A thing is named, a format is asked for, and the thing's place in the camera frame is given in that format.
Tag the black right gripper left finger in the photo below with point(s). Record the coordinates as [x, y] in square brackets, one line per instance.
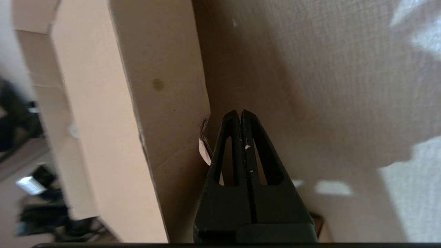
[217, 206]

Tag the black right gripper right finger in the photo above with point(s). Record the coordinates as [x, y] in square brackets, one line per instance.
[282, 206]

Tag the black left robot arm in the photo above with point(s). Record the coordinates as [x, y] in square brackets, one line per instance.
[17, 120]

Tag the brown cardboard shoe box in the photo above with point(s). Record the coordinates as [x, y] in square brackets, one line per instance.
[165, 103]

